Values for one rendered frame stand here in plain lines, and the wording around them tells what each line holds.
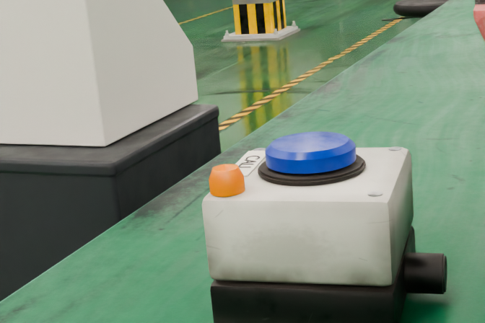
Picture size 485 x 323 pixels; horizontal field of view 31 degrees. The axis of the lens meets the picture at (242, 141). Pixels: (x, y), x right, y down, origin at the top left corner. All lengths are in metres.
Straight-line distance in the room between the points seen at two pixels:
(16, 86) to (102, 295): 0.35
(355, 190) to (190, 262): 0.13
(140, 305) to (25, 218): 0.33
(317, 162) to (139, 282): 0.12
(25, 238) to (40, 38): 0.17
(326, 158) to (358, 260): 0.05
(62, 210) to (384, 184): 0.40
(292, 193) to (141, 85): 0.42
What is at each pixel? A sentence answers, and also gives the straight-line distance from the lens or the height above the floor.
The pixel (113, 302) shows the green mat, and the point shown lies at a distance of 0.42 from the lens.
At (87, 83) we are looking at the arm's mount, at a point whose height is 0.83.
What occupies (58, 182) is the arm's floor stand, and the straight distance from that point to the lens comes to 0.71.
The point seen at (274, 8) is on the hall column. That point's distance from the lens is 6.89.
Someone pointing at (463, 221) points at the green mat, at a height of 0.78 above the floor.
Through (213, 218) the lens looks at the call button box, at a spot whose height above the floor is 0.83.
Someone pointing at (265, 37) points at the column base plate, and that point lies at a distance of 6.78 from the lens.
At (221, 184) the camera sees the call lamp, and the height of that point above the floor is 0.84.
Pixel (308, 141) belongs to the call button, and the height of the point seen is 0.85.
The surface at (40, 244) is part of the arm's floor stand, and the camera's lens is 0.74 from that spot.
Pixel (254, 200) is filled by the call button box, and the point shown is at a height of 0.84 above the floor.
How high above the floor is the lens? 0.95
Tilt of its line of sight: 15 degrees down
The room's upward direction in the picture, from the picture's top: 5 degrees counter-clockwise
